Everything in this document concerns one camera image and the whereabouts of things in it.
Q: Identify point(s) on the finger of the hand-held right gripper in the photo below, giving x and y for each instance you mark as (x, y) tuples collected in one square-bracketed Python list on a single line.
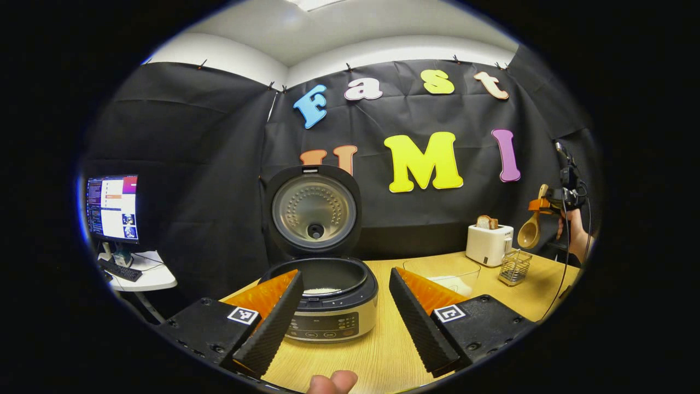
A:
[(538, 206)]

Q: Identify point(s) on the black silver rice cooker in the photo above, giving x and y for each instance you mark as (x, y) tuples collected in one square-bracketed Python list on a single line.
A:
[(317, 219)]

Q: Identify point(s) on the computer monitor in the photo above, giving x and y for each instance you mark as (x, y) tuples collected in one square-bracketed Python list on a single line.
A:
[(112, 208)]

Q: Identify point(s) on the toasted bread slice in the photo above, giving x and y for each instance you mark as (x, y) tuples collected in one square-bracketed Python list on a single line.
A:
[(486, 222)]

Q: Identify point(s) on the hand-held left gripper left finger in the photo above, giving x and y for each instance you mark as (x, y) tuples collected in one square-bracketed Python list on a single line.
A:
[(273, 328)]

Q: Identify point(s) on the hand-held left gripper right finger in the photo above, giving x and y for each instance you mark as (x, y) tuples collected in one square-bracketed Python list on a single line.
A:
[(418, 323)]

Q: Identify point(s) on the black keyboard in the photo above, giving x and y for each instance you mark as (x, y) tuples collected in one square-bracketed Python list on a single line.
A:
[(120, 271)]

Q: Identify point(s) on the white rice heap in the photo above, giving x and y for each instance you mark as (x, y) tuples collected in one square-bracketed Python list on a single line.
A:
[(322, 291)]

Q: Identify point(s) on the white side table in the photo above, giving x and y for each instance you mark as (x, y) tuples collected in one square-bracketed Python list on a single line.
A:
[(156, 273)]

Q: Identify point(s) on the wooden spoon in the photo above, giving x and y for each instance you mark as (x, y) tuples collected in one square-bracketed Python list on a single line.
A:
[(529, 232)]

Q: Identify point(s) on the ceiling light panel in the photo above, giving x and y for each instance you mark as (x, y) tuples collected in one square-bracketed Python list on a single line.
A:
[(314, 3)]

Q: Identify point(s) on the clear plastic container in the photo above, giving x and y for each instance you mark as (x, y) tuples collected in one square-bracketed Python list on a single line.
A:
[(443, 268)]

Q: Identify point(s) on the white toaster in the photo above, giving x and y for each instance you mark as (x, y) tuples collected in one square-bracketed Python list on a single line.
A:
[(488, 246)]

